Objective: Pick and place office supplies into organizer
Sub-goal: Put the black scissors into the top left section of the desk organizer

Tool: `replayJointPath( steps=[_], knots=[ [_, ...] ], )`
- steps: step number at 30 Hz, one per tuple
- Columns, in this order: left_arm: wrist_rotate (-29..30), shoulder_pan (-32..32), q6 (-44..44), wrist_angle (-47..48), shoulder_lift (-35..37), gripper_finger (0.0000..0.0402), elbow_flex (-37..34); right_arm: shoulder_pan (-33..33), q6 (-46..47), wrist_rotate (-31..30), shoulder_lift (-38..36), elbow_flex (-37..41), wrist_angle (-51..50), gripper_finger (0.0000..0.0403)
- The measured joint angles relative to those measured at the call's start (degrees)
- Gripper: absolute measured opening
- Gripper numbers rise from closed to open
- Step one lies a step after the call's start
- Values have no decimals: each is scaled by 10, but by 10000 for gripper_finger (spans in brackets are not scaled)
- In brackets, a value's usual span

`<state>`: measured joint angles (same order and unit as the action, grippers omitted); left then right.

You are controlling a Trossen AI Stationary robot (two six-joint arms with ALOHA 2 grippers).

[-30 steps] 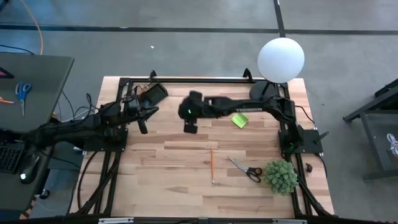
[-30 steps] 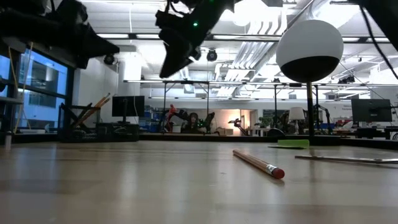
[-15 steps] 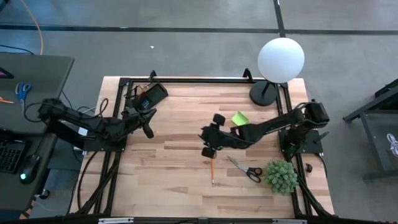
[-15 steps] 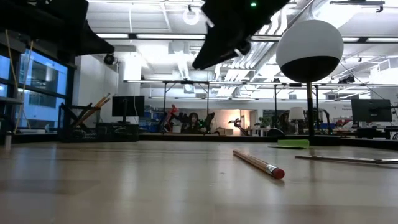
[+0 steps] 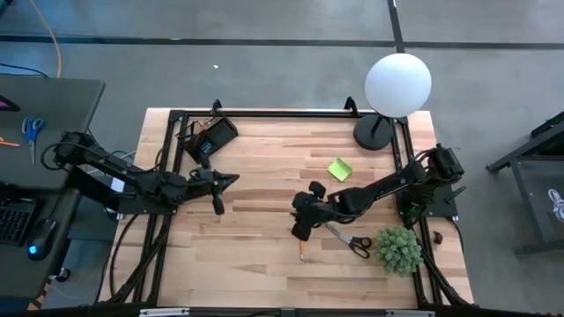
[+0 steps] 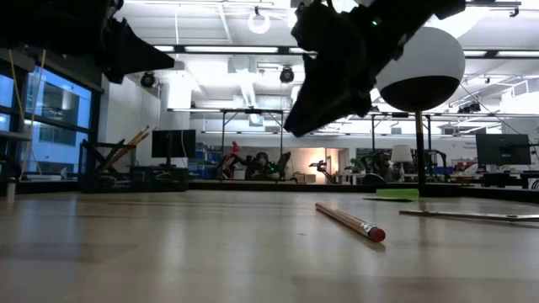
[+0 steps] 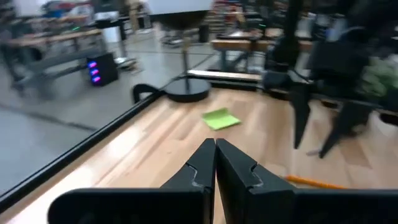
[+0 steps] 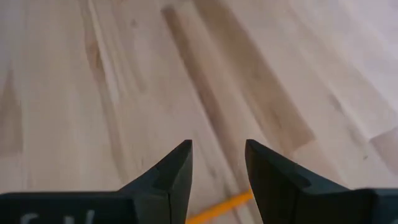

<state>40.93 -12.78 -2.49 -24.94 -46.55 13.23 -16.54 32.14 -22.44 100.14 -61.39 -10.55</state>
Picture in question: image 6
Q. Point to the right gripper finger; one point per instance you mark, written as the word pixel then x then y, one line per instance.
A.
pixel 328 105

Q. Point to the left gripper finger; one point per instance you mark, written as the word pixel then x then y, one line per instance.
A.
pixel 135 50

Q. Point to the orange pencil with red eraser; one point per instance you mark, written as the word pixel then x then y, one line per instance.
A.
pixel 135 139
pixel 349 221

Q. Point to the green sticky note pad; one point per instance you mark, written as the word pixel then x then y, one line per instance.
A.
pixel 398 194

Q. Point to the background small robot arm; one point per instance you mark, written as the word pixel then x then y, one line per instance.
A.
pixel 322 167

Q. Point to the background black robot arm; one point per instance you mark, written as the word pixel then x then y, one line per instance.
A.
pixel 278 166

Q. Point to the black mesh desk organizer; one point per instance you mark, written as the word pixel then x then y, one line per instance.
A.
pixel 168 179

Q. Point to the black ceiling spotlight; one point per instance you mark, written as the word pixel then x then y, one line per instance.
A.
pixel 286 75
pixel 148 80

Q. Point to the white globe lamp black base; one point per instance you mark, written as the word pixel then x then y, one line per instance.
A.
pixel 433 54

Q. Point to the white shade table lamp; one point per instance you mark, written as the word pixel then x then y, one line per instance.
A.
pixel 401 153

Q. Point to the ceiling light strip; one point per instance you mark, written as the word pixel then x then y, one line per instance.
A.
pixel 518 54
pixel 231 49

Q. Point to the black monitor on stand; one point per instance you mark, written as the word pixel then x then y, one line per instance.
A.
pixel 173 143

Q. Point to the red desk lamp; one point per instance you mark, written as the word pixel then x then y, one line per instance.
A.
pixel 234 148

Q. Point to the small grey cylinder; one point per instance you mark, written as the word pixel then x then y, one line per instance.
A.
pixel 10 191

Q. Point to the wide black monitor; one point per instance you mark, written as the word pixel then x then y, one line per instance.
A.
pixel 503 149

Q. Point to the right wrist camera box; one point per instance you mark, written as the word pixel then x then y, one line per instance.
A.
pixel 305 25

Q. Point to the black aluminium table frame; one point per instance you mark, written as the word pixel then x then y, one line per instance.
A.
pixel 295 185

